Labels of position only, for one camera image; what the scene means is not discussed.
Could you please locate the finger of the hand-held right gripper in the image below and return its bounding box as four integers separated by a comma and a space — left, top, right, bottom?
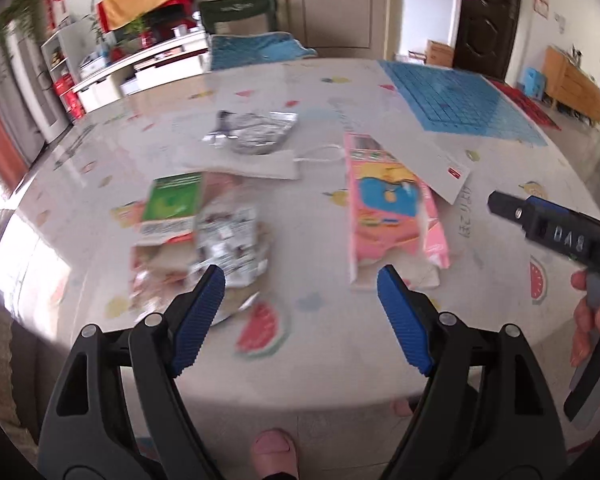
487, 191, 600, 231

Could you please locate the white face mask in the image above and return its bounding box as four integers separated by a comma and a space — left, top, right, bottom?
180, 144, 346, 181

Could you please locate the white TV cabinet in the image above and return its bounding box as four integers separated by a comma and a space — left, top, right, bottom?
72, 30, 211, 113

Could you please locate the orange curtain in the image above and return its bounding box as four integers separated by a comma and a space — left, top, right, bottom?
0, 75, 31, 191

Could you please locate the cardboard box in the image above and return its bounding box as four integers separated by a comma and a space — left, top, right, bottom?
425, 40, 456, 68

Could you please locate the crumpled silver printed wrapper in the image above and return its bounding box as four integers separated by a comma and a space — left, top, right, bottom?
195, 204, 272, 288

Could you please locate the dark brown door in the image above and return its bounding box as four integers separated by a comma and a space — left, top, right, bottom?
452, 0, 523, 81

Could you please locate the potted plant in red pot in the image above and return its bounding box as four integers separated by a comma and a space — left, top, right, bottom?
127, 17, 153, 50

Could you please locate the blue stool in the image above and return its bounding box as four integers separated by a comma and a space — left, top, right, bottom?
520, 67, 546, 98

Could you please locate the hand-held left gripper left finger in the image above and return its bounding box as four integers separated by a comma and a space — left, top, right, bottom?
37, 264, 227, 480

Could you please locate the white standing air conditioner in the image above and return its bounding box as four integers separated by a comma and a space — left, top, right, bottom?
5, 30, 71, 146

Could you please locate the pink cartoon print package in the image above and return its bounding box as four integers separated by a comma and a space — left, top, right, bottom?
342, 132, 452, 291

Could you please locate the red gift bag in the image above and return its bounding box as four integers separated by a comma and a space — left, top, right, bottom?
55, 77, 86, 118

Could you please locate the hanging ivy plant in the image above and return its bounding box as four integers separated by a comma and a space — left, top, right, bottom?
0, 0, 43, 56

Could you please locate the silver foil wrapper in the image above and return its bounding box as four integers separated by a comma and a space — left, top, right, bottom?
204, 110, 299, 156

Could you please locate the red doormat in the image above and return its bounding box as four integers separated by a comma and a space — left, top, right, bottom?
490, 80, 563, 131

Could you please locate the white shelf unit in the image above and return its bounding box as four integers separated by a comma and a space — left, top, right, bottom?
40, 25, 81, 91

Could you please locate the person's right hand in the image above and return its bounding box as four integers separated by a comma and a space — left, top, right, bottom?
571, 271, 600, 367

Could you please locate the blue grid mat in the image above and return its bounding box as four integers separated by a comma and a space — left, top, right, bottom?
377, 60, 548, 148

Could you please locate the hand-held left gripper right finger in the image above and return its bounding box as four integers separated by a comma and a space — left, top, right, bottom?
376, 264, 568, 480

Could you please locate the wooden cabinet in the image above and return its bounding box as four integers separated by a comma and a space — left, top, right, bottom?
545, 45, 600, 126

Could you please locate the television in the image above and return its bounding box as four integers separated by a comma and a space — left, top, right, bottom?
110, 0, 203, 41

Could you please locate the clear flower print cookie wrapper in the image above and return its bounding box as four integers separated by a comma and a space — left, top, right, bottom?
130, 240, 261, 326

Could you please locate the sofa with beige cover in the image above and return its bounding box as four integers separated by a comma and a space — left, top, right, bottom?
0, 205, 31, 453

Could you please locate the beige door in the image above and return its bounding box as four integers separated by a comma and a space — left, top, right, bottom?
280, 0, 398, 61

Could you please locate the green medicine box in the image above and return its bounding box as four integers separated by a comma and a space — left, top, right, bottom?
140, 172, 204, 245

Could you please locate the white paper sheet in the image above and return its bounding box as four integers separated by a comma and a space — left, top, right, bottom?
330, 100, 473, 206

